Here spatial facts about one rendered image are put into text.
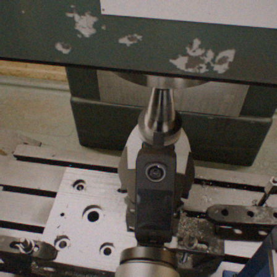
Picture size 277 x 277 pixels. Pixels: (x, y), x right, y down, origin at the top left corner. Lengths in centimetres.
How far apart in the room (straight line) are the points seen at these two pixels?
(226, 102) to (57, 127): 77
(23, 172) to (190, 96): 54
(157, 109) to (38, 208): 55
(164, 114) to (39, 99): 123
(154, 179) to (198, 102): 70
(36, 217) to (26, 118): 75
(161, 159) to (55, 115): 121
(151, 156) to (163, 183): 3
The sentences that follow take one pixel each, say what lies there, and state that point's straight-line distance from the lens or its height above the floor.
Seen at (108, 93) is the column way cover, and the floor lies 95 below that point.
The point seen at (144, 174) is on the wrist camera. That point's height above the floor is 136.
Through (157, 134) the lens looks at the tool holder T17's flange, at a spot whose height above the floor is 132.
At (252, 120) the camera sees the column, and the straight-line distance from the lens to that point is 113.
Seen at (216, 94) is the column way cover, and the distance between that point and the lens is 101.
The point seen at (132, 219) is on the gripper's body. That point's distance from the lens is 44.
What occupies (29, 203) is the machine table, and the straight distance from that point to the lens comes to 91.
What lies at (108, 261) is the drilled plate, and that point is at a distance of 71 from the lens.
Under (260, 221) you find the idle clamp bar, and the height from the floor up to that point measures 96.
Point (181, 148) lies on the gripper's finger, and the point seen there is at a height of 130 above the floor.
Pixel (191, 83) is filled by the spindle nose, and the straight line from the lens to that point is 32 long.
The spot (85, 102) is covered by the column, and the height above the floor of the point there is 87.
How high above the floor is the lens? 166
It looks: 51 degrees down
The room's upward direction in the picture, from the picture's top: straight up
